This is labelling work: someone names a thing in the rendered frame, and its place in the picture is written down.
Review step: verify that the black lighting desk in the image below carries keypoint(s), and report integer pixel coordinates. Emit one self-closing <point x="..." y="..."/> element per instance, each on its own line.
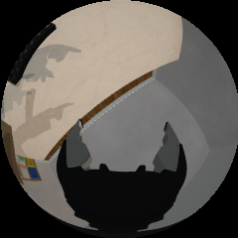
<point x="25" y="56"/>

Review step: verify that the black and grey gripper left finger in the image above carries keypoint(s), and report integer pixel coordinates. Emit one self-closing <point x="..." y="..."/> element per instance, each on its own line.
<point x="73" y="158"/>

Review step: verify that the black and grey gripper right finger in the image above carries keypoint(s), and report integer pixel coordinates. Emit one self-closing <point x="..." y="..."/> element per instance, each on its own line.
<point x="170" y="161"/>

